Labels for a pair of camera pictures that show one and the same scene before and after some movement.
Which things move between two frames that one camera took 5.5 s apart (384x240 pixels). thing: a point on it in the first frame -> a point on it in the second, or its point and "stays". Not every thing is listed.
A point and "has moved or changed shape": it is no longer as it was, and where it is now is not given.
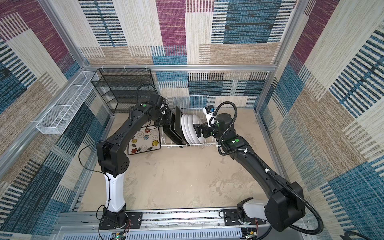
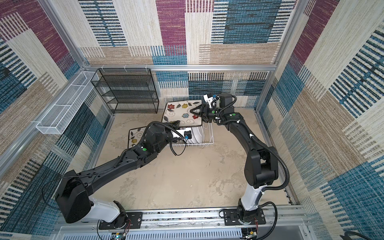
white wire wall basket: [58, 116] stays
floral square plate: [170, 136] has moved or changed shape
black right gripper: [204, 127] -> [205, 108]
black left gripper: [169, 120] -> [173, 131]
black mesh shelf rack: [123, 88] stays
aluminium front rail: [185, 224] stays
